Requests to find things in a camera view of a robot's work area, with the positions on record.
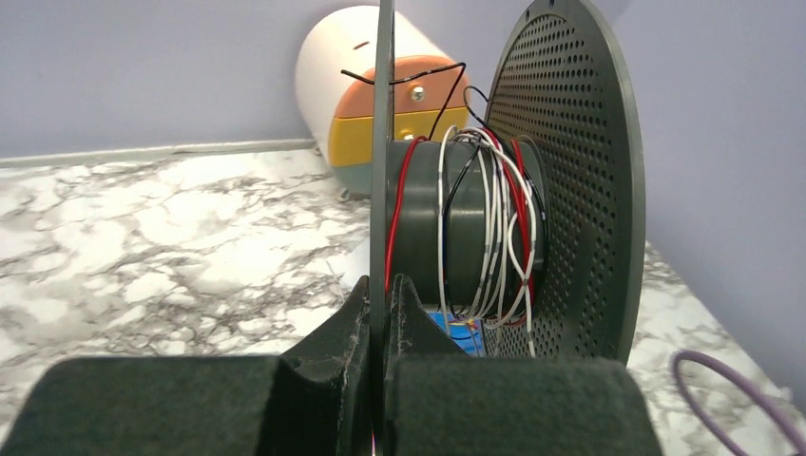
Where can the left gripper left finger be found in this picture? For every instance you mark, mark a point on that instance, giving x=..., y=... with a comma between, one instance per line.
x=312, y=399

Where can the round cream drawer cabinet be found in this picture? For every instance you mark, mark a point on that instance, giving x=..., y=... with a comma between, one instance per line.
x=334, y=71

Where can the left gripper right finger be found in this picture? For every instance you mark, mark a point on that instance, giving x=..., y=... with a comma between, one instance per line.
x=440, y=400

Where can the blue plastic bin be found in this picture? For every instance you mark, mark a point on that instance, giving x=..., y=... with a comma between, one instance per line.
x=465, y=334

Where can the black cable spool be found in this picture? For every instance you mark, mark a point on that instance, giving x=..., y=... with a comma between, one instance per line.
x=532, y=223

